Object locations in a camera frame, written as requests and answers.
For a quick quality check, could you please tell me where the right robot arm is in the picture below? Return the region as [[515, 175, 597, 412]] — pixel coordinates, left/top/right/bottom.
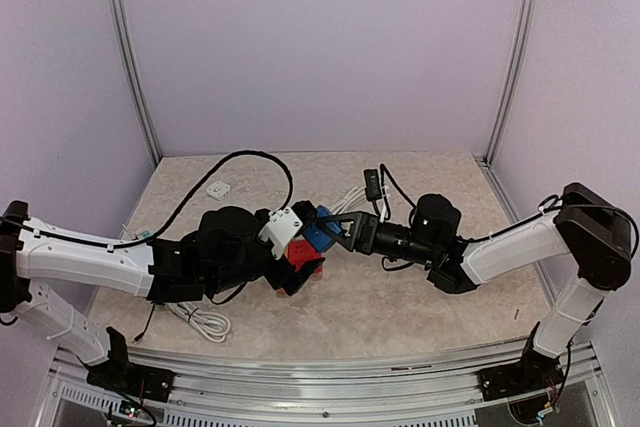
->
[[316, 182, 639, 391]]

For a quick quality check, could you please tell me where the black charger with thin cable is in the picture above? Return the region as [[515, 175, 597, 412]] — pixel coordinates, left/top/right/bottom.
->
[[133, 303, 158, 343]]

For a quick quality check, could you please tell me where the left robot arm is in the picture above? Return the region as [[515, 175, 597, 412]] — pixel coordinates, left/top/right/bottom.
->
[[1, 200, 324, 392]]

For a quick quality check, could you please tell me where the white strip power cable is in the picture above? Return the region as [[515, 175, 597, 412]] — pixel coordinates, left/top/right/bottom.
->
[[159, 299, 234, 344]]

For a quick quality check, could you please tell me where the white cable of orange block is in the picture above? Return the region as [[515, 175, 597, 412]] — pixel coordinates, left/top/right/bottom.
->
[[327, 185, 374, 216]]

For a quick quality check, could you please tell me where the white plug adapter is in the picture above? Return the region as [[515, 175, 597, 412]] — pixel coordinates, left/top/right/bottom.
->
[[206, 180, 231, 200]]

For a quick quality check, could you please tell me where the aluminium front rail frame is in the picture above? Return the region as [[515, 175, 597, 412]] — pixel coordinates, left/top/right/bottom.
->
[[27, 340, 622, 426]]

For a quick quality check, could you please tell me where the red cube socket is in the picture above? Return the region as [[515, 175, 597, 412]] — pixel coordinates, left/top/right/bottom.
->
[[286, 239, 324, 279]]

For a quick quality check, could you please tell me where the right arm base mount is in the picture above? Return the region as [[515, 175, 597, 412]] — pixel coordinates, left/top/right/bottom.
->
[[477, 323, 565, 401]]

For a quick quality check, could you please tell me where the blue cube socket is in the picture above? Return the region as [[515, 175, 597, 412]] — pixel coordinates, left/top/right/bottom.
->
[[303, 205, 345, 253]]

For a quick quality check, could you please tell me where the aluminium corner post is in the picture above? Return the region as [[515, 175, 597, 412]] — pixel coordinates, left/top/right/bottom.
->
[[482, 0, 536, 170], [108, 0, 163, 167]]

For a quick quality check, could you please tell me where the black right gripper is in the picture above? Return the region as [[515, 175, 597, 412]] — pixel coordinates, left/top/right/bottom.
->
[[316, 211, 437, 267]]

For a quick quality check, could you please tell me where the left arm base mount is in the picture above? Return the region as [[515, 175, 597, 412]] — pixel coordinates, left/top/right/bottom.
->
[[86, 327, 175, 403]]

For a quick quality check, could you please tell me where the left aluminium corner post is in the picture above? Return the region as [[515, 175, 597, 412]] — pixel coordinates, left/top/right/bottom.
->
[[108, 0, 163, 167]]

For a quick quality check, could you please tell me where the orange USB socket block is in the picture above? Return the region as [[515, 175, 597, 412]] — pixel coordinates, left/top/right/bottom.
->
[[278, 266, 324, 296]]

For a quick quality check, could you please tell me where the right aluminium corner post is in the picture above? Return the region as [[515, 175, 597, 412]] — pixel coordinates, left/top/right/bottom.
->
[[482, 0, 536, 170]]

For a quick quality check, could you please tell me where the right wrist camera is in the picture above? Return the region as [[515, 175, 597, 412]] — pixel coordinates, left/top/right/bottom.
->
[[363, 169, 391, 221]]

